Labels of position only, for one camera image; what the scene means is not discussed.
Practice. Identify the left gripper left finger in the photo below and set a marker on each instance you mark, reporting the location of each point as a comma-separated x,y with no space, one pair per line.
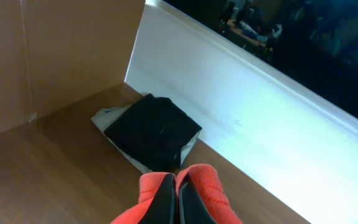
162,208

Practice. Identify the red orange t-shirt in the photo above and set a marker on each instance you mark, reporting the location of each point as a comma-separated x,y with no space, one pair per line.
207,183

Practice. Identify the folded black garment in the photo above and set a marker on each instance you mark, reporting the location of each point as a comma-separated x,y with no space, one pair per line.
154,131

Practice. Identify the folded beige garment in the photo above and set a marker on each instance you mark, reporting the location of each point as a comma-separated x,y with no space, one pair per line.
105,117

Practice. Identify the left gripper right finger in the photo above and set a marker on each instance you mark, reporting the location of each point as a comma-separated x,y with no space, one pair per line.
192,209

